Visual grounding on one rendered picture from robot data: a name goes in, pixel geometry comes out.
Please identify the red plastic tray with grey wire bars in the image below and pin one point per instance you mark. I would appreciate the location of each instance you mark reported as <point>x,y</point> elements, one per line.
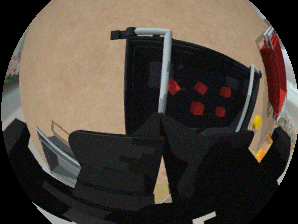
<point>280,73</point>

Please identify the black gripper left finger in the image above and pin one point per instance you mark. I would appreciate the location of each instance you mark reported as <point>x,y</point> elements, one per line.
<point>140,152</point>

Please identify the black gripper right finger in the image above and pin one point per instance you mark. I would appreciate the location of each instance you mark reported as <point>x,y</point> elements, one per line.
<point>187,154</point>

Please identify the small red block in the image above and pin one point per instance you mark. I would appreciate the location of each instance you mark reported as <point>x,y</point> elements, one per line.
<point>197,108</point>
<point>225,91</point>
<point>173,87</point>
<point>220,111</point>
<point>201,88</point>

